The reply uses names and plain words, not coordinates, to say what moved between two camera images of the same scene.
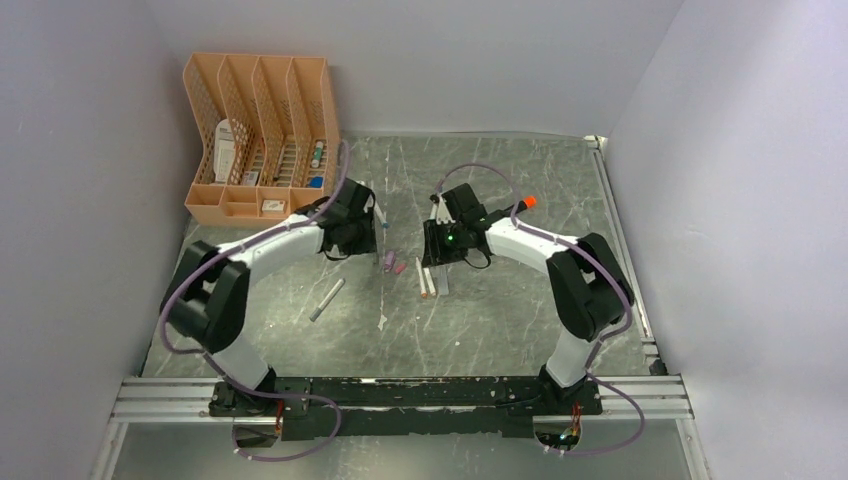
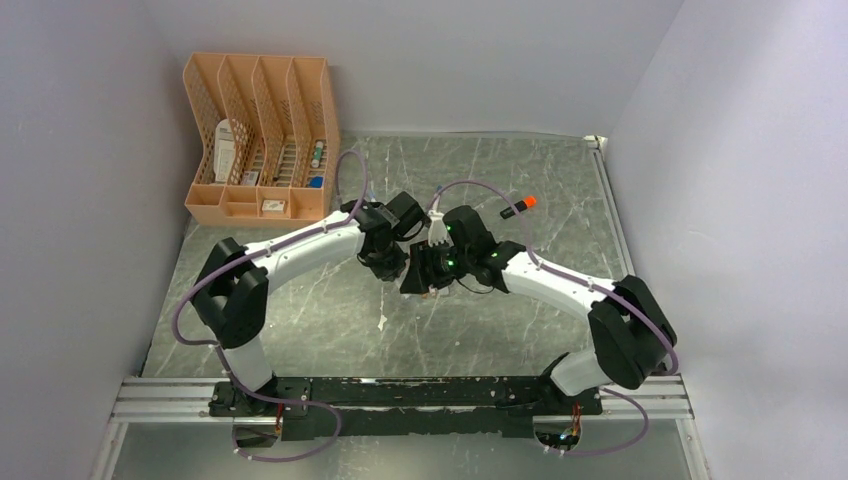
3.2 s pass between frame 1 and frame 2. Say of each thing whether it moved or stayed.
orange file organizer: stayed
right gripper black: moved
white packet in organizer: stayed
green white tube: stayed
